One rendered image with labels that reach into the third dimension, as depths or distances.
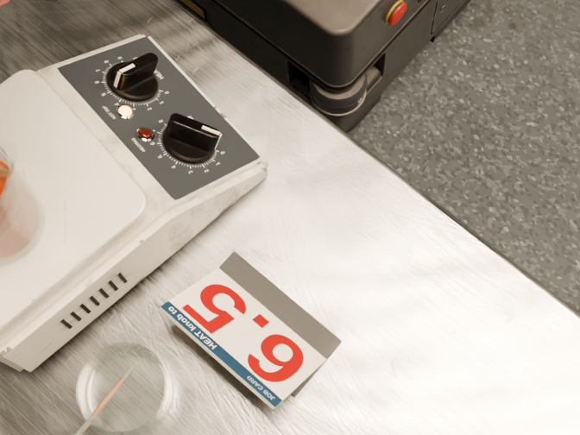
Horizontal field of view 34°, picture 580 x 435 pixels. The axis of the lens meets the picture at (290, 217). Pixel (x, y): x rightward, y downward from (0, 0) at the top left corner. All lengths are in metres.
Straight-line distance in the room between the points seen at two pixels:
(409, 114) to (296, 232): 0.87
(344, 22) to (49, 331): 0.66
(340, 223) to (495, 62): 0.94
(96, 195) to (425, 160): 0.95
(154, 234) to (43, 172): 0.07
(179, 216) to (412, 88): 0.96
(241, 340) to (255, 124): 0.15
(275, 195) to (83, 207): 0.14
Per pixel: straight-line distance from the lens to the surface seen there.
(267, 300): 0.60
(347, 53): 1.16
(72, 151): 0.56
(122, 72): 0.59
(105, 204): 0.54
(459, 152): 1.45
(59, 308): 0.55
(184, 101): 0.61
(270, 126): 0.64
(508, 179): 1.45
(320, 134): 0.64
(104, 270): 0.55
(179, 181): 0.57
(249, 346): 0.57
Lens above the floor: 1.33
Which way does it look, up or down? 71 degrees down
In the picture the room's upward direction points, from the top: 8 degrees counter-clockwise
